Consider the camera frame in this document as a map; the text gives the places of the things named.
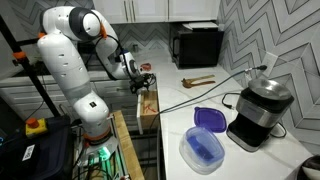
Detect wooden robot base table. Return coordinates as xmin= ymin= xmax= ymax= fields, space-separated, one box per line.
xmin=113 ymin=111 xmax=145 ymax=180

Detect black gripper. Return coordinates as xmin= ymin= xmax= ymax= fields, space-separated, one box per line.
xmin=130 ymin=73 xmax=156 ymax=96

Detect white upper cabinets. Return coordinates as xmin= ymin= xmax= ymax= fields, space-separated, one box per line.
xmin=93 ymin=0 xmax=221 ymax=24

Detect black microwave oven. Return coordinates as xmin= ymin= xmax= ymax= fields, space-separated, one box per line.
xmin=169 ymin=23 xmax=224 ymax=69

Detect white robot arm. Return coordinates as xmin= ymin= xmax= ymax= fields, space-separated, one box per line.
xmin=37 ymin=6 xmax=149 ymax=145

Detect dishwasher with steel handle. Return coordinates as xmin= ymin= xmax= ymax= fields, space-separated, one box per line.
xmin=0 ymin=71 xmax=138 ymax=131

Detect light wooden spoon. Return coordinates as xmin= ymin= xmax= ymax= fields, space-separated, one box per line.
xmin=181 ymin=75 xmax=215 ymax=83

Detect black equipment case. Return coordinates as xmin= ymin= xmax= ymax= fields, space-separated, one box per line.
xmin=0 ymin=116 xmax=74 ymax=180

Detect orange heart cookie cutter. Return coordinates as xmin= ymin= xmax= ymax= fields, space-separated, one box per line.
xmin=140 ymin=63 xmax=152 ymax=71

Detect yellow emergency stop button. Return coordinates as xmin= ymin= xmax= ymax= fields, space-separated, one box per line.
xmin=25 ymin=117 xmax=48 ymax=139

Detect orange white baby spoon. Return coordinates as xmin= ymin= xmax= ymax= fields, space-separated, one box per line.
xmin=144 ymin=104 xmax=158 ymax=113

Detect dark wooden spoon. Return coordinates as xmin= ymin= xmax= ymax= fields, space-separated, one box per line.
xmin=182 ymin=81 xmax=215 ymax=89

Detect black power cable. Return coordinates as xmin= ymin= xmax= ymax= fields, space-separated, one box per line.
xmin=146 ymin=64 xmax=268 ymax=134

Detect clear container with blue lid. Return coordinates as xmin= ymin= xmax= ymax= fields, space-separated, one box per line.
xmin=179 ymin=126 xmax=225 ymax=175

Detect black steel coffee maker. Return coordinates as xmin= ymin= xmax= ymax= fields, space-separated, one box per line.
xmin=226 ymin=79 xmax=294 ymax=152

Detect white wall outlet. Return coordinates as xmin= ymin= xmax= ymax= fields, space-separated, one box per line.
xmin=262 ymin=52 xmax=277 ymax=77

